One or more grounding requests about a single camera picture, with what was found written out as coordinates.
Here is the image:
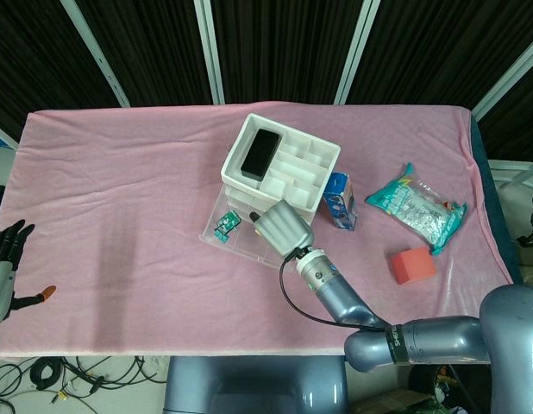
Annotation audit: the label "pink table cloth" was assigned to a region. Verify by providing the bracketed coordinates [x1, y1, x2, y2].
[0, 102, 516, 358]

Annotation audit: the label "blue carton box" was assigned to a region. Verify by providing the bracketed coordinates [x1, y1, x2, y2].
[323, 172, 359, 232]

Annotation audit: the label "white compartment organizer box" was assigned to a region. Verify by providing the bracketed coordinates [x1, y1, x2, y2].
[219, 112, 340, 225]

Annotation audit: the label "green small packet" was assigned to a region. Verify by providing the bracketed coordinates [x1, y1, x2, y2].
[212, 210, 243, 243]

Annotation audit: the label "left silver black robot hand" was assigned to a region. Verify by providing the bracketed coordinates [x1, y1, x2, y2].
[0, 219, 58, 327]

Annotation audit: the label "blue-grey robot torso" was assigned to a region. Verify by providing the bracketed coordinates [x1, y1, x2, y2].
[162, 355, 350, 414]

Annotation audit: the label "teal snack bag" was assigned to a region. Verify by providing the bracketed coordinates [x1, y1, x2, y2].
[364, 162, 469, 257]

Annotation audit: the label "black rectangular case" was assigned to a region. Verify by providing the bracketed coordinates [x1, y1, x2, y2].
[240, 128, 281, 181]

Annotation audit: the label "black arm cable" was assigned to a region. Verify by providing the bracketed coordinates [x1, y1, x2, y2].
[279, 247, 391, 333]

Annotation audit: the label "black floor cables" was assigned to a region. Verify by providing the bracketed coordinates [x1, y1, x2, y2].
[0, 355, 169, 414]

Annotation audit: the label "red foam block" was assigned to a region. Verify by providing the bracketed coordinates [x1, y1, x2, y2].
[389, 247, 437, 285]

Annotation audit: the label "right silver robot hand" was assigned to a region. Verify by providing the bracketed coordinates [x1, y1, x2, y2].
[248, 198, 316, 260]

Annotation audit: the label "clear plastic tray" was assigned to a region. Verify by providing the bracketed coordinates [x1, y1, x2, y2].
[199, 184, 289, 269]

